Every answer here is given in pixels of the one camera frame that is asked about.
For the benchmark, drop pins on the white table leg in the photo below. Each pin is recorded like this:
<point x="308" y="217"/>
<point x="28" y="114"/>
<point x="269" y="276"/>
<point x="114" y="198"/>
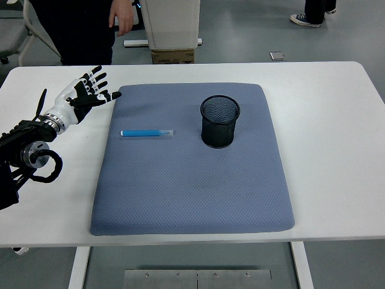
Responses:
<point x="78" y="268"/>
<point x="302" y="268"/>

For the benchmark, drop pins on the grey floor outlet plate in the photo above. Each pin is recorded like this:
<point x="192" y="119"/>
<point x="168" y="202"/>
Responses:
<point x="277" y="56"/>

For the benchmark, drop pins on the small white object under table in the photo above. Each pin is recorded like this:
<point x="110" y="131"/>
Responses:
<point x="20" y="250"/>

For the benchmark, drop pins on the grey chair with white frame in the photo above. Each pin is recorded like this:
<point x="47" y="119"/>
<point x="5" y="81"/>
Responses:
<point x="12" y="33"/>

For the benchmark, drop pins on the blue-grey textured mat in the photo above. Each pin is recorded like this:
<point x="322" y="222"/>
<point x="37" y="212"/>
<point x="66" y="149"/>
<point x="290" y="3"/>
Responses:
<point x="180" y="186"/>

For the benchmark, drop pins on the person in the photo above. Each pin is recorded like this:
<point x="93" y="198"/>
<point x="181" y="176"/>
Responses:
<point x="75" y="30"/>
<point x="314" y="10"/>

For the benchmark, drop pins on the blue marker with clear cap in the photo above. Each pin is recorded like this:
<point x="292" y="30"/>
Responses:
<point x="141" y="133"/>

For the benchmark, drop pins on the black mesh pen holder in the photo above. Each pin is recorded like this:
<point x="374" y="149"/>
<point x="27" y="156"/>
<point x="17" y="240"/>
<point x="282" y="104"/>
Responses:
<point x="218" y="132"/>

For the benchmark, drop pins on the white pedestal base bar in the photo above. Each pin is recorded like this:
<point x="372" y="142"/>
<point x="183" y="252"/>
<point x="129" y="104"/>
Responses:
<point x="135" y="43"/>

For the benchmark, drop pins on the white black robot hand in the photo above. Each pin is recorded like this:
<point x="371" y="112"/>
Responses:
<point x="64" y="103"/>

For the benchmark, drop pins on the person's hand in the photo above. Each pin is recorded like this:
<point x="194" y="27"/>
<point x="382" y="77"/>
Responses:
<point x="124" y="15"/>

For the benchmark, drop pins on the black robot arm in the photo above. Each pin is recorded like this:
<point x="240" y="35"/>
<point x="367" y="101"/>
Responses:
<point x="18" y="135"/>

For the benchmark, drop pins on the brown cardboard box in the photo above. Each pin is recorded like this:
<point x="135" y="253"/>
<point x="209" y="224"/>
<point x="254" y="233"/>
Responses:
<point x="173" y="56"/>

